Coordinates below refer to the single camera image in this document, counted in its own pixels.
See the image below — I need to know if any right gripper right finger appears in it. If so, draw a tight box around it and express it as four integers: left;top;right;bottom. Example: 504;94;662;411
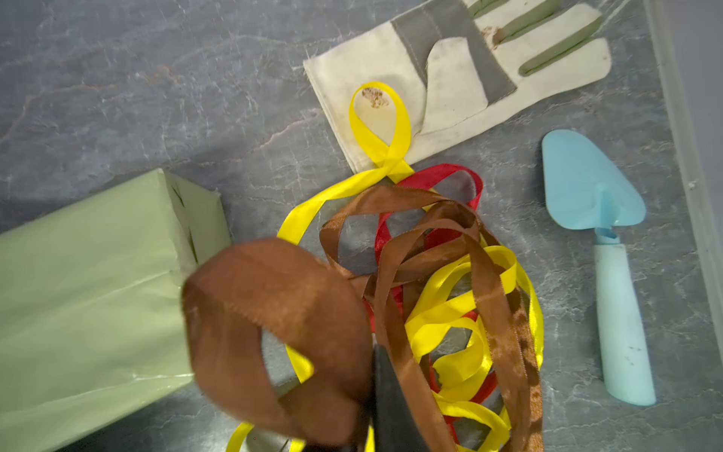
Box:
372;345;429;452

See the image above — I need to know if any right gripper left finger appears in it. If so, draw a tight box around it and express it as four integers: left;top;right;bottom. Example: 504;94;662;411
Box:
302;434;367;452

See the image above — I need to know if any brown ribbon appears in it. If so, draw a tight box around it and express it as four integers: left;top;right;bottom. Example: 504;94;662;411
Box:
319;186;544;451
182;237;373;447

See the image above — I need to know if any green gift box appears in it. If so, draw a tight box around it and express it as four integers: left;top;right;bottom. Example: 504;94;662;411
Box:
1;169;231;451

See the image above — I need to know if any yellow ribbon of red box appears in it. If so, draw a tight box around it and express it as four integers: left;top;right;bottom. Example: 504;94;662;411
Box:
225;81;416;452

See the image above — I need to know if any light blue garden trowel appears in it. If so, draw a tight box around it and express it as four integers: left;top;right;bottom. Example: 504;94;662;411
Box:
541;129;656;407

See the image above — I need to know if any white gardening glove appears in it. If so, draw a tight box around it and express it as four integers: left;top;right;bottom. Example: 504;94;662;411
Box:
304;1;612;164

